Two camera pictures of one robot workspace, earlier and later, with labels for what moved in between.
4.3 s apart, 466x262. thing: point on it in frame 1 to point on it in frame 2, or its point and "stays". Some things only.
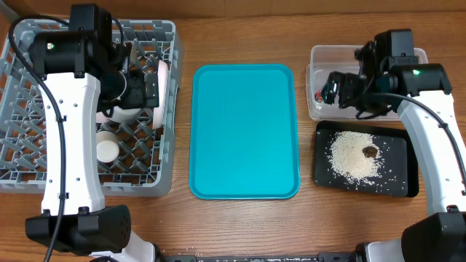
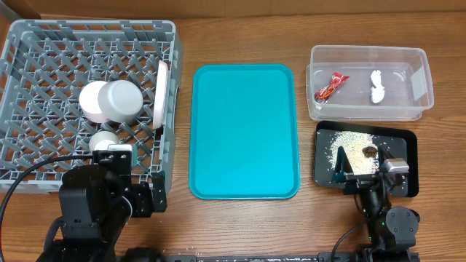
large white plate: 159,113 stays
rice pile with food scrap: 355,157 stays
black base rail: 331,257 stays
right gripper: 335,87 to 362,183
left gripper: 139,98 to 140,192
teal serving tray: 244,135 stays
